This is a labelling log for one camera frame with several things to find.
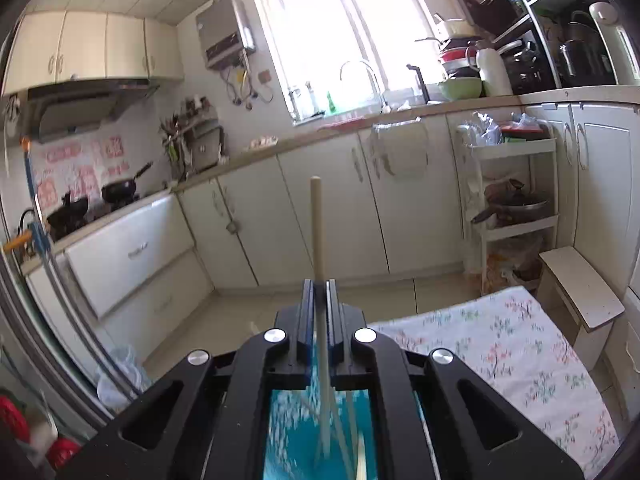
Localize grey sliding door frame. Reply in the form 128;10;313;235
0;250;131;421

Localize black wok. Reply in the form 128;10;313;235
46;195;91;241

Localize blue perforated plastic basket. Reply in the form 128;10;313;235
262;340;431;480

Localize black toaster oven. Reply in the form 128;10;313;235
500;35;558;93

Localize chrome kitchen faucet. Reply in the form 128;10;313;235
340;60;388;113

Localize white shelf cart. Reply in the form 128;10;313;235
457;120;558;296

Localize white hanging bag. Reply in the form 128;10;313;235
370;117;430;181

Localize white plastic bag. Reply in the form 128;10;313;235
97;345;151;411

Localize wall utensil rack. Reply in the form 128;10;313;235
160;97;226;181

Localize floral tablecloth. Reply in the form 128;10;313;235
370;285;621;480

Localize white kitchen base cabinets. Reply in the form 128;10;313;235
25;102;640;341

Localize black frying pan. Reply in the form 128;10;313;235
101;161;154;203

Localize wall water heater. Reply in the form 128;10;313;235
195;0;257;71

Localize range hood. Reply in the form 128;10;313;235
27;77;161;143

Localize single wooden chopstick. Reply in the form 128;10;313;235
309;176;336;466

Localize red embroidered slipper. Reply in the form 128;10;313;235
0;395;31;441
47;437;81;466

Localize white electric kettle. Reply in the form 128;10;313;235
589;2;640;86

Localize stack of pots and bowls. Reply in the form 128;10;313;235
437;12;483;81

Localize kitchen window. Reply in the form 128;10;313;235
250;0;441;126

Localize white thermos jug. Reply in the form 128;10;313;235
475;47;513;98

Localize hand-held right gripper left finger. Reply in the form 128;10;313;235
57;280;321;480

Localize bunch of wooden chopsticks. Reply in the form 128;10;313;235
335;395;368;480

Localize green bowl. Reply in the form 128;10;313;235
439;77;483;101

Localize white wall cabinets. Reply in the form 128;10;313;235
2;10;186;96

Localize pink wall stickers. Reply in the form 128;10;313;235
37;135;126;211

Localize white wooden stool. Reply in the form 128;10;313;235
537;247;626;368

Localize black steel pot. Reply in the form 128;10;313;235
557;10;608;86

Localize black microwave oven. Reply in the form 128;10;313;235
455;0;526;36

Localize steel pot with lid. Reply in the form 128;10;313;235
472;180;551;226

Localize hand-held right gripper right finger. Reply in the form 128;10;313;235
324;280;586;480

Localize black faucet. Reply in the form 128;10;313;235
406;64;431;103

